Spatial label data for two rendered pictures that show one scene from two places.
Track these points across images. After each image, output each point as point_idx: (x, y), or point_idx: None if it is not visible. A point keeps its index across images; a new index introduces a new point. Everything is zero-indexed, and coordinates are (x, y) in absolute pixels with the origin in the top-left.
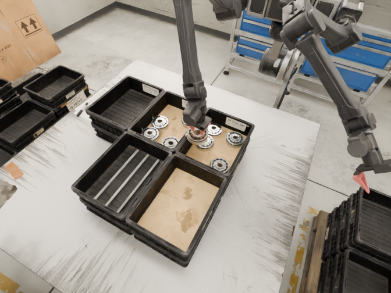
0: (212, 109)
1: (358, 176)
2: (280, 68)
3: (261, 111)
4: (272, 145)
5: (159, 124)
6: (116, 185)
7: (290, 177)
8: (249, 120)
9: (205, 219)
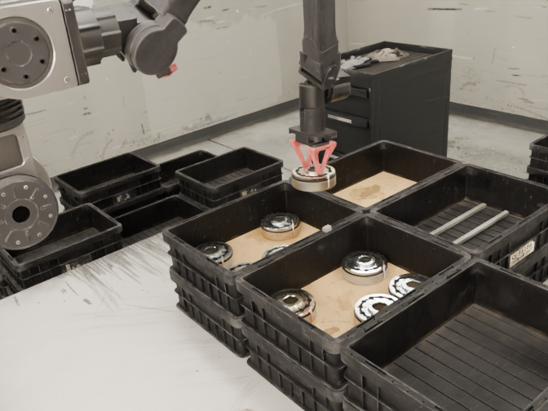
0: (227, 270)
1: (174, 64)
2: (43, 166)
3: (27, 390)
4: (108, 307)
5: (383, 300)
6: (491, 234)
7: (142, 257)
8: (90, 373)
9: (346, 154)
